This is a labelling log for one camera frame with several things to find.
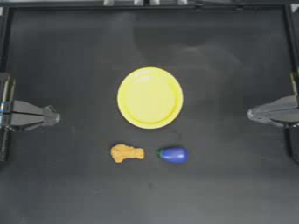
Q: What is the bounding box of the purple toy eggplant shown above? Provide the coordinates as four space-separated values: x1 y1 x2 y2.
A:
156 145 189 164

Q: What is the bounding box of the yellow round plate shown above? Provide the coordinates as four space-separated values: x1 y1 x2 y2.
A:
116 66 184 130

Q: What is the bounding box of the orange fried chicken toy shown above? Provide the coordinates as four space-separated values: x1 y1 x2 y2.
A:
109 143 145 164

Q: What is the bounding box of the black table frame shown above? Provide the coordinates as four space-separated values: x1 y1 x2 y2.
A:
0 0 299 97

